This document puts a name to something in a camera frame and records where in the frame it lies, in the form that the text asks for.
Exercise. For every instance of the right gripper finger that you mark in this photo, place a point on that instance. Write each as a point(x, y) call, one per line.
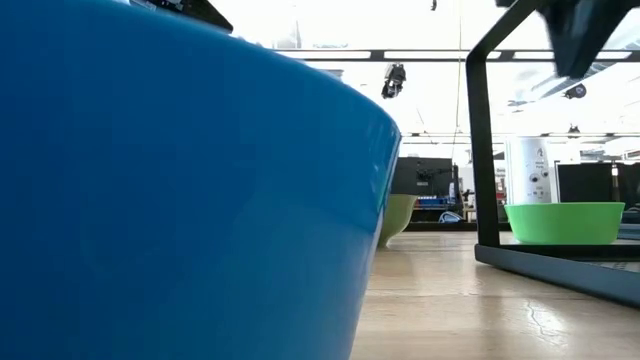
point(580, 35)

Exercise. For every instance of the bright green plastic bowl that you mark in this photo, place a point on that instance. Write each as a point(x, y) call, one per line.
point(565, 225)

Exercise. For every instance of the blue plastic bowl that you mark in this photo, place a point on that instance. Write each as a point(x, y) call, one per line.
point(175, 200)

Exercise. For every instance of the black ceiling spotlight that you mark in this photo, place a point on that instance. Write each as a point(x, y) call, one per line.
point(575, 91)

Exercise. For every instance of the small black ceiling lamp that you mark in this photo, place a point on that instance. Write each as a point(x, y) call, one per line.
point(573, 129)

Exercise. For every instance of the white round pillar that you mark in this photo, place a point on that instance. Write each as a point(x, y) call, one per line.
point(527, 170)

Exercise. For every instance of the black partition panel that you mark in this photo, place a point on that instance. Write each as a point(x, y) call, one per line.
point(585, 182)

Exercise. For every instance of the black monitor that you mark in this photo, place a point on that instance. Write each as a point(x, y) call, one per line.
point(422, 175)

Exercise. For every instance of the blue storage bins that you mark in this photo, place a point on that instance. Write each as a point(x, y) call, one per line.
point(435, 201)

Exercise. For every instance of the white rounded object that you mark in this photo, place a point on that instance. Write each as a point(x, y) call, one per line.
point(450, 217)

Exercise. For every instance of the olive green bowl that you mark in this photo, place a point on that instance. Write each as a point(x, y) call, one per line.
point(397, 215)

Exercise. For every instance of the black metal frame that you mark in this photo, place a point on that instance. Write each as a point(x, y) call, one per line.
point(481, 150)

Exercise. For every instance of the thin black frame crossbar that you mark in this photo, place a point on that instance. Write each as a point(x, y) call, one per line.
point(430, 134)

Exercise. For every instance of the black overhead camera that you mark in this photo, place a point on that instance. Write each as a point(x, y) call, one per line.
point(394, 80)

